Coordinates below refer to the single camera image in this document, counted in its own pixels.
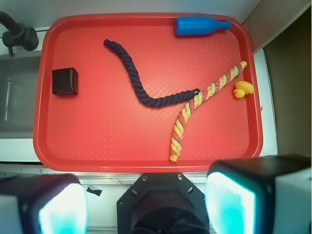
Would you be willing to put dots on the blue plastic bottle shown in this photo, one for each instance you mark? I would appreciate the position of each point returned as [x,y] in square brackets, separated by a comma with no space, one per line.
[198,26]

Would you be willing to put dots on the black faucet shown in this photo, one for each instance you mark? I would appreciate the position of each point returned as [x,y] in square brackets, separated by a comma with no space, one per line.
[17,34]

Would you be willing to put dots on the red plastic tray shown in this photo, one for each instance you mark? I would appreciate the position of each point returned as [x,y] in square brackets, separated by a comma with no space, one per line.
[104,128]

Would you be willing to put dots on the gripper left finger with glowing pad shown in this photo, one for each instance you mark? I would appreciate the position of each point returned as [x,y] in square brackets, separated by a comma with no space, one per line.
[42,204]

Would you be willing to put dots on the dark brown cube block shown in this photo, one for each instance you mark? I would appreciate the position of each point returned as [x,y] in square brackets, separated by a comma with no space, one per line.
[65,81]

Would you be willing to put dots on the small black clip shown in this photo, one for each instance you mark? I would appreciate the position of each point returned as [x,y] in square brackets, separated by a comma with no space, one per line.
[94,191]

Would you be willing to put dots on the yellow rubber duck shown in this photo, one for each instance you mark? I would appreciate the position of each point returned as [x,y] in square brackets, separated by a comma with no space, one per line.
[243,88]

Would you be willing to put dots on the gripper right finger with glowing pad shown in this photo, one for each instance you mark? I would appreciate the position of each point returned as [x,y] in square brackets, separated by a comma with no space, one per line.
[264,195]

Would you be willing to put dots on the stainless steel sink basin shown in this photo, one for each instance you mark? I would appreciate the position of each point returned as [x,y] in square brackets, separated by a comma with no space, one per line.
[18,88]

